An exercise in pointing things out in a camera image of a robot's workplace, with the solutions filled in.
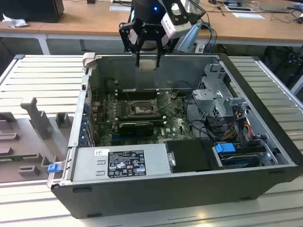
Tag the white power strip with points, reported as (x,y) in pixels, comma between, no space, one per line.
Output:
(199,48)

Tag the grey flat laptop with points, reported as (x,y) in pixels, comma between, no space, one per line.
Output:
(279,6)

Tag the silver metal drive cage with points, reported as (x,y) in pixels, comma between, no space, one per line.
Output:
(208,99)

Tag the black computer box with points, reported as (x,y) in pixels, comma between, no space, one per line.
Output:
(30,10)

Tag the black bag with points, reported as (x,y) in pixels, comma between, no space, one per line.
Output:
(279,63)

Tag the black open PC case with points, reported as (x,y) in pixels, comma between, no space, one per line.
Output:
(154,201)

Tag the green motherboard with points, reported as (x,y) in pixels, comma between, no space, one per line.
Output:
(176,118)

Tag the black rating label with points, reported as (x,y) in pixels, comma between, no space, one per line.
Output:
(126,164)

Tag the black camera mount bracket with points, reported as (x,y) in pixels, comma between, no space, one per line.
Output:
(177,14)

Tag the green RAM stick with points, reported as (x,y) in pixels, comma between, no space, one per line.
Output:
(156,122)

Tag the black RAM slot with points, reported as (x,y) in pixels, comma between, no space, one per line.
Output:
(142,90)
(142,95)
(142,114)
(142,117)

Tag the long wooden desk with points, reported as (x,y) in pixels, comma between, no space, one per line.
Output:
(94,21)

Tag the crumpled white paper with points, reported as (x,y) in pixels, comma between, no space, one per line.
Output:
(14,22)

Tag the grey case release latch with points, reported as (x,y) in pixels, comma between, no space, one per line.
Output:
(88,59)

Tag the blue case latch clip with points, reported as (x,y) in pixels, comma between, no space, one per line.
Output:
(54,169)

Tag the grey parts rack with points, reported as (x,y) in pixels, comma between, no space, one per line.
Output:
(26,142)

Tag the white paper sheet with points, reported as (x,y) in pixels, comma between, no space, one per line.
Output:
(248,15)
(117,8)

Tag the black plastic drive shroud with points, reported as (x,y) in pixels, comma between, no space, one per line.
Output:
(191,154)

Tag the thin metal locking lever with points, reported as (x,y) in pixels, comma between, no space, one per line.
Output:
(128,95)

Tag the round coin cell battery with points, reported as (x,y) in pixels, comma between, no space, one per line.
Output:
(174,95)

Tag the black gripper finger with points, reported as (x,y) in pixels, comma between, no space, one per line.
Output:
(125,35)
(170,45)

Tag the pale blue teach pendant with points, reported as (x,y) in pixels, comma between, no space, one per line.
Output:
(190,35)

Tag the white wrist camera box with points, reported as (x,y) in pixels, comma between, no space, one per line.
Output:
(176,30)

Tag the silver power supply unit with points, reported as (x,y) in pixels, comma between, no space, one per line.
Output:
(87,165)

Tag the blue disk carrier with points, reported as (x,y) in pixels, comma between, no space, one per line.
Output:
(225,147)

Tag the black graphics card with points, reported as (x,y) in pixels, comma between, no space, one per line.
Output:
(136,129)

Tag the white barcode sticker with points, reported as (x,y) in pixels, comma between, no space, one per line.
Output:
(101,152)

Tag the white flat device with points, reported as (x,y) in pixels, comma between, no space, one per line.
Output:
(237,9)

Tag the silver square CPU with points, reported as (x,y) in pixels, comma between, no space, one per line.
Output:
(148,64)

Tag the metal CPU socket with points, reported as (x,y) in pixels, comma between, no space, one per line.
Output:
(138,109)

